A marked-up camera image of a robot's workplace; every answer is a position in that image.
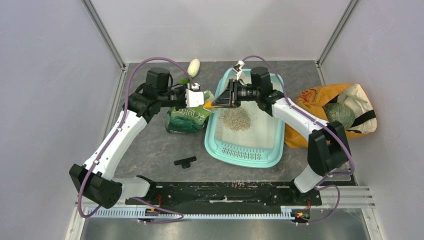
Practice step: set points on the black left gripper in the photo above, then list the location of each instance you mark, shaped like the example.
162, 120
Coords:
183, 89

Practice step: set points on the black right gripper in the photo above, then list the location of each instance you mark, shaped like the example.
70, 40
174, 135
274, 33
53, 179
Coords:
229, 98

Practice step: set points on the orange plastic scoop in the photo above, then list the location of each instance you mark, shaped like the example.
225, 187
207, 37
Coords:
208, 105

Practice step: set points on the green litter bag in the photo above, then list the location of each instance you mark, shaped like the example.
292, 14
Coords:
187, 120

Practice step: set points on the teal plastic litter box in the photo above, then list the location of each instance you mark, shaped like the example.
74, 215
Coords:
261, 146

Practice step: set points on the black bag clip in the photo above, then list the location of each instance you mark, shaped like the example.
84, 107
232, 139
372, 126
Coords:
185, 162

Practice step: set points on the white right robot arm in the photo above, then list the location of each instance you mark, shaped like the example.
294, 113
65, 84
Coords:
327, 144

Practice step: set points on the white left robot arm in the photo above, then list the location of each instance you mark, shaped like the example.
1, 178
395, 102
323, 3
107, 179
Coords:
95, 179

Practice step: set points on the grey litter granules pile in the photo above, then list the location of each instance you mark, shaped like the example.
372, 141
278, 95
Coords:
236, 119

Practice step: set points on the white toy radish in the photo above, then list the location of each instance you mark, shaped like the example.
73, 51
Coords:
193, 70

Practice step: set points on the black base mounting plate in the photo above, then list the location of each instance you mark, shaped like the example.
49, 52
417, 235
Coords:
229, 197

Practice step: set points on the green netted melon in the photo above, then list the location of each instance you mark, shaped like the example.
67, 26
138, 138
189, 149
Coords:
337, 112

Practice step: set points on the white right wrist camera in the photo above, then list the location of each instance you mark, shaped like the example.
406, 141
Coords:
238, 71

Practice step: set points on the white slotted cable duct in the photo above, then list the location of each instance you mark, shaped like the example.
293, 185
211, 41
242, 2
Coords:
148, 213

